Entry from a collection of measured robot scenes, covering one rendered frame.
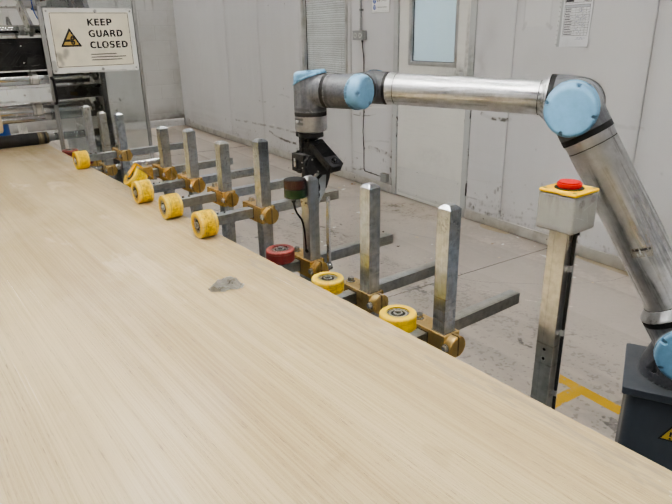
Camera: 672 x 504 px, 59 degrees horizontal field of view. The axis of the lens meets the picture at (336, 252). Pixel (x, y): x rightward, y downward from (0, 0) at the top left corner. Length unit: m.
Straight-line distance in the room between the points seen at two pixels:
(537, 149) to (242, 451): 3.79
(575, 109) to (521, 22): 3.16
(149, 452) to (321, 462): 0.25
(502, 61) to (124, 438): 4.05
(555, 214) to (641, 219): 0.43
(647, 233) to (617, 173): 0.15
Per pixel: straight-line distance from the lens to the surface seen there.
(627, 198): 1.46
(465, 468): 0.90
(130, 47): 3.78
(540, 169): 4.47
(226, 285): 1.45
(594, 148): 1.43
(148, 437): 0.99
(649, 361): 1.79
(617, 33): 4.11
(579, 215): 1.06
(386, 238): 1.90
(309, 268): 1.67
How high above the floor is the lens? 1.48
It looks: 20 degrees down
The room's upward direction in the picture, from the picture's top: 1 degrees counter-clockwise
